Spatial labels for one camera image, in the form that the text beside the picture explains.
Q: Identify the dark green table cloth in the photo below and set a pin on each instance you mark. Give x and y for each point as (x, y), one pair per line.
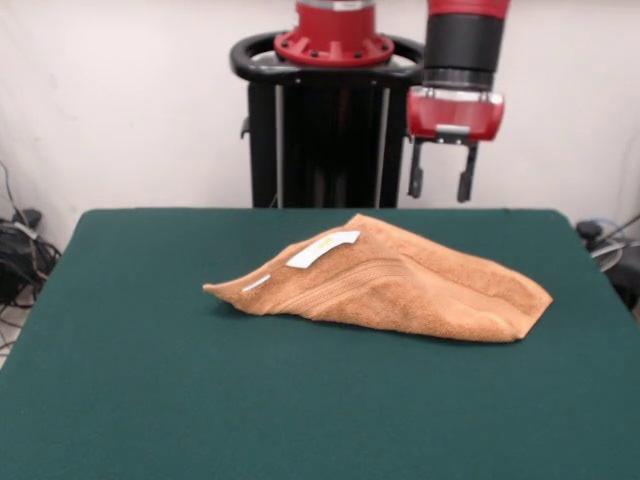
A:
(150, 375)

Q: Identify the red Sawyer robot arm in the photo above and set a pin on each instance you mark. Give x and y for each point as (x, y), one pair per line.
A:
(465, 45)

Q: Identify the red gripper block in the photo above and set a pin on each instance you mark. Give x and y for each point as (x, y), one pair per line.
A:
(455, 115)

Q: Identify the tan terry towel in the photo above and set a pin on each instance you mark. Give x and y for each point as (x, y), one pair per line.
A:
(400, 285)

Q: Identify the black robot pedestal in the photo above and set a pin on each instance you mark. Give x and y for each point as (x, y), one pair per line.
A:
(325, 140)

